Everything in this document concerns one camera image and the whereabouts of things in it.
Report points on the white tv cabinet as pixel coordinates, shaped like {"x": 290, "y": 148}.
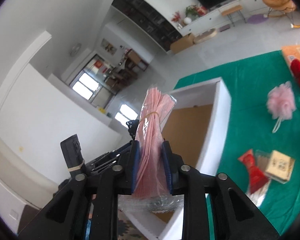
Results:
{"x": 214, "y": 19}

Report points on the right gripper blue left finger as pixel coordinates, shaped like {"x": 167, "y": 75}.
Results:
{"x": 87, "y": 206}

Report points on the red flowers white vase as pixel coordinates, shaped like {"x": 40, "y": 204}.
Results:
{"x": 180, "y": 21}

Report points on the cotton swab bag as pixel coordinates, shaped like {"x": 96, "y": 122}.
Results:
{"x": 259, "y": 196}

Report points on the small wooden bench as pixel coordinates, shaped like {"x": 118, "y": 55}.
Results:
{"x": 236, "y": 9}

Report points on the green satin tablecloth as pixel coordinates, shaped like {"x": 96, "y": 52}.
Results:
{"x": 251, "y": 127}

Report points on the beige tissue pack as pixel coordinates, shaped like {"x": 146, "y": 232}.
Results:
{"x": 279, "y": 167}

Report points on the dark display shelf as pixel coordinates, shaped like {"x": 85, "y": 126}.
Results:
{"x": 149, "y": 20}

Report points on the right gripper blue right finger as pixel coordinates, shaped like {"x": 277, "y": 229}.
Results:
{"x": 234, "y": 215}

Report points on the white cardboard box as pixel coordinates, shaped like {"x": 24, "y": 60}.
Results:
{"x": 197, "y": 131}

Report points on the brown cardboard box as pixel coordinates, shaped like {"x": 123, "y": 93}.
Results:
{"x": 183, "y": 43}

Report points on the pink paper pack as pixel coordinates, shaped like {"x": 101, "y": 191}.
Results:
{"x": 151, "y": 178}

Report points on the orange book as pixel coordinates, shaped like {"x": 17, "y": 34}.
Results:
{"x": 290, "y": 53}

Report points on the orange lounge chair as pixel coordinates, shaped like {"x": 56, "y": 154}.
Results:
{"x": 281, "y": 8}

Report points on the red plastic packet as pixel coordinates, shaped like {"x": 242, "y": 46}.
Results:
{"x": 253, "y": 169}

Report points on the pink mesh bath sponge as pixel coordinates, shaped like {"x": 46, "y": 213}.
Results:
{"x": 281, "y": 104}

